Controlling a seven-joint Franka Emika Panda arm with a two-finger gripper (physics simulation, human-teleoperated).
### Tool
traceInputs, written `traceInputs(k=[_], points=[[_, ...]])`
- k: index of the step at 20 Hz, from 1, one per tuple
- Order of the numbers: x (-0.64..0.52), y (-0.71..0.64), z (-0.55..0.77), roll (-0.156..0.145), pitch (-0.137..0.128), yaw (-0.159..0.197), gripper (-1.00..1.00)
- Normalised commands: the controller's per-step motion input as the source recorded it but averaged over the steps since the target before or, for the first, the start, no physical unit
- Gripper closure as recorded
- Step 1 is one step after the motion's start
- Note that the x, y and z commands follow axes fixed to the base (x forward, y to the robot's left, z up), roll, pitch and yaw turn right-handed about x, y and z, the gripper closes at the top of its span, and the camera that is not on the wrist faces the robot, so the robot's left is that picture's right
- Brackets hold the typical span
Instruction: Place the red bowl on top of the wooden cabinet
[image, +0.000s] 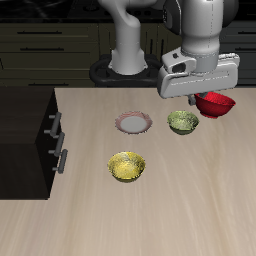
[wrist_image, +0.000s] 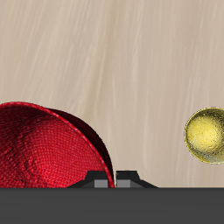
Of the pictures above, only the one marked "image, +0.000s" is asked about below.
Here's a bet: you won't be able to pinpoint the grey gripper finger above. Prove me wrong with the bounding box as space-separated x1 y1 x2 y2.
187 93 198 107

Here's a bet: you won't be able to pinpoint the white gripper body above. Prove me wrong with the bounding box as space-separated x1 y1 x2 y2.
156 52 241 100

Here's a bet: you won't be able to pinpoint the green bowl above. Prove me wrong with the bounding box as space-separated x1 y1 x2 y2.
166 110 200 136

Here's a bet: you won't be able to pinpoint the red bowl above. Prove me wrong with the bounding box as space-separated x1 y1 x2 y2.
194 91 237 120

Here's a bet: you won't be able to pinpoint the yellow bowl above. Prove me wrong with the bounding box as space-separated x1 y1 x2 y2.
106 151 147 184

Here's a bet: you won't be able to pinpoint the dark wooden cabinet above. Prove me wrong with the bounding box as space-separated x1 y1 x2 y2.
0 87 70 201

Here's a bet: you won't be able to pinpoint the white plate with pink rim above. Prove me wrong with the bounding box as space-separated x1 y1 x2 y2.
114 111 154 136

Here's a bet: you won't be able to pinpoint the dark kitchen cupboards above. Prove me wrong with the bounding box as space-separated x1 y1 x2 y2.
0 18 256 89

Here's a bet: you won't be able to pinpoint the flat black base plate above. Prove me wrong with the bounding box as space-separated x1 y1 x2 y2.
88 53 165 89

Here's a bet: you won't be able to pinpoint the grey cabinet handle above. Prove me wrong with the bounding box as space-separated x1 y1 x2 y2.
51 148 69 175
48 111 63 137
48 131 66 157

